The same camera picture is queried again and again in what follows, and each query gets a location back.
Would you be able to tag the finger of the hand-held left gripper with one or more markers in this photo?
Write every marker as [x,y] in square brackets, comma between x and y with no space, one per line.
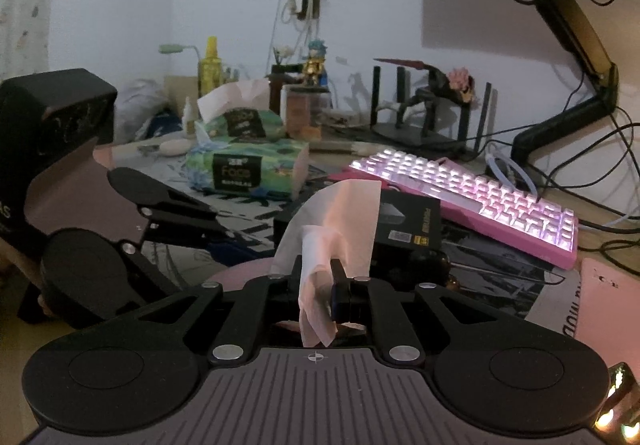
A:
[160,200]
[215,237]

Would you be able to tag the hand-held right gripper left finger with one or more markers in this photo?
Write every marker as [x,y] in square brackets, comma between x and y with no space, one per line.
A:
[280,290]

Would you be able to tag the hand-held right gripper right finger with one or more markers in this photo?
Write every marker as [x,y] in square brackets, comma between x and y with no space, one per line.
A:
[340,300]

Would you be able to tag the white tissue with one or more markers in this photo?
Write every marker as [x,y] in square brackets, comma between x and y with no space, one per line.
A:
[330,220]

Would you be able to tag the white oval object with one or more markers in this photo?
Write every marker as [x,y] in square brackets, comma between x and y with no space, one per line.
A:
[175,146]

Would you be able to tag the green floral tissue pack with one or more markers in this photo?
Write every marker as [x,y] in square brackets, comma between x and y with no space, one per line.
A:
[245,122]
[240,170]

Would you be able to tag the white plastic bag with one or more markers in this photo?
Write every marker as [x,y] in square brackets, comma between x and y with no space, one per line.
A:
[140,102]

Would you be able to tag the small white dropper bottle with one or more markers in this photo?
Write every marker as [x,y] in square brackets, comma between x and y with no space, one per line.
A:
[189,117]

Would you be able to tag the black product box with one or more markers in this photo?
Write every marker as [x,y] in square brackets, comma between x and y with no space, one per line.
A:
[405,222]

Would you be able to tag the patterned curtain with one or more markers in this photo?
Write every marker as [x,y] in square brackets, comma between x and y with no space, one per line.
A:
[25,15]

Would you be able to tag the cardboard box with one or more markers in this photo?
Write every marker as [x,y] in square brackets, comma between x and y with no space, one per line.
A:
[180,92]

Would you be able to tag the green desk lamp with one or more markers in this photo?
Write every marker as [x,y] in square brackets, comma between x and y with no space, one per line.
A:
[175,48]

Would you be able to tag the yellow spray bottle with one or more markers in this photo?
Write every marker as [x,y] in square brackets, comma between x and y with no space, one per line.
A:
[210,67]

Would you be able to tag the clear plastic jar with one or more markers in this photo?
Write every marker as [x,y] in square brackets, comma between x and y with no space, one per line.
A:
[305,112]

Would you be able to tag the pink backlit keyboard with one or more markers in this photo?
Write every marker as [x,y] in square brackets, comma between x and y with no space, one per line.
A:
[480,205]

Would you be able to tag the black router with antennas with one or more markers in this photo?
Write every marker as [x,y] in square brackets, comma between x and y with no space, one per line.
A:
[430,137]

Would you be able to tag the blue-haired gold armour figurine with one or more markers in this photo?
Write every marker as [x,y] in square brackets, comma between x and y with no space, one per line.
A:
[315,67]

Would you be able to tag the translucent tube coil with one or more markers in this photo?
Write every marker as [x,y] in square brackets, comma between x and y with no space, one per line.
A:
[520,172]

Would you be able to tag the dark pink-haired figurine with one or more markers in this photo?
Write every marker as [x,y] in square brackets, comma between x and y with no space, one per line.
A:
[435,82]

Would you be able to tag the pink flat case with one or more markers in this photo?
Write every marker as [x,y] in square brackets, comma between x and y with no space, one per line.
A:
[610,305]

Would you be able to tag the dark object with lights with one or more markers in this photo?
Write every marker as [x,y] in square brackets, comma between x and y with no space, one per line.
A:
[620,405]

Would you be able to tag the wall power strip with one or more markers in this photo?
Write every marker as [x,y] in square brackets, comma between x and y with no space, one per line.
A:
[305,0]

